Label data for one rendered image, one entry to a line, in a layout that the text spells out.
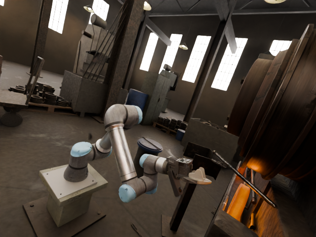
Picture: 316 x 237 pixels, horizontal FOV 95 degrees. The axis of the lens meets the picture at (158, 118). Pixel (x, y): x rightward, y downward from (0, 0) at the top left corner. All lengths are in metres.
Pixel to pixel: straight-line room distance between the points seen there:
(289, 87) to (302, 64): 0.05
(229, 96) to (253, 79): 10.39
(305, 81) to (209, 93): 10.82
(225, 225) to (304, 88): 0.34
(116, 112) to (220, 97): 10.39
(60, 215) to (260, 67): 1.28
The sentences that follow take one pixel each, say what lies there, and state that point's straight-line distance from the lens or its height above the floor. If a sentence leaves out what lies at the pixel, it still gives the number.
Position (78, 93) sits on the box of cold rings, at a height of 0.50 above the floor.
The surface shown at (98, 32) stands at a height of 2.21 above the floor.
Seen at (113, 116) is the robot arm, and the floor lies 0.85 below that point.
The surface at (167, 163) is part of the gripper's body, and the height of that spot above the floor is 0.73.
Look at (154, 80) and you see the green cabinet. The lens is 4.08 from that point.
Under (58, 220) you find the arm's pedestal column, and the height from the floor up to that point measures 0.07.
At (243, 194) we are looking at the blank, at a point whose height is 0.80.
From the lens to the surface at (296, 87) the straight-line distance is 0.42.
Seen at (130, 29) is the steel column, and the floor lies 2.04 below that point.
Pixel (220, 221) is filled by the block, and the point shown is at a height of 0.80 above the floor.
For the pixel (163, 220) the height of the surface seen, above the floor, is 0.01.
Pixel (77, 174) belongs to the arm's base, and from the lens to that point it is 1.14.
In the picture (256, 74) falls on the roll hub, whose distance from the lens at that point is 0.52.
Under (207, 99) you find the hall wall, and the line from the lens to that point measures 11.16.
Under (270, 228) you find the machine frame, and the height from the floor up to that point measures 0.83.
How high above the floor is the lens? 1.04
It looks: 10 degrees down
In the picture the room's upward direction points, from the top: 19 degrees clockwise
